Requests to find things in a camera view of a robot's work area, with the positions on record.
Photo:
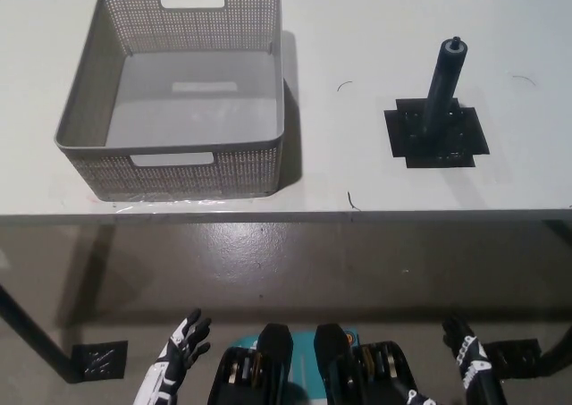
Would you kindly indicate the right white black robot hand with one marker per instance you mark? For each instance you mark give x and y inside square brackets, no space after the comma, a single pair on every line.
[467,349]

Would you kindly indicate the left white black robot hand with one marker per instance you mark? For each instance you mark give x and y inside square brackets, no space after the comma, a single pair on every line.
[185,340]

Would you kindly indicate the black cylindrical peg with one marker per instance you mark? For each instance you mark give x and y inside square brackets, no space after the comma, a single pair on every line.
[440,87]

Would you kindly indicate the black left robot leg block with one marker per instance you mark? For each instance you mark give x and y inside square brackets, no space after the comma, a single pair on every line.
[237,378]

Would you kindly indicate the black robot leg block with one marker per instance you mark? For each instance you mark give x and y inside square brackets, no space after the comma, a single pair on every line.
[357,373]
[237,378]

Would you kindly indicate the black right robot leg block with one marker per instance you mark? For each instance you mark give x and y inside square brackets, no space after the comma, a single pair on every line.
[357,373]

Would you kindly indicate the clear tape strip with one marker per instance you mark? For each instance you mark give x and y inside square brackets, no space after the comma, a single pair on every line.
[147,204]

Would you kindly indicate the black metal table leg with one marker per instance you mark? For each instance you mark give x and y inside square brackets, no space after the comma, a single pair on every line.
[27,329]

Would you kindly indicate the grey perforated plastic basket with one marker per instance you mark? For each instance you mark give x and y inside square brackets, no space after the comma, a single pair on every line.
[179,172]

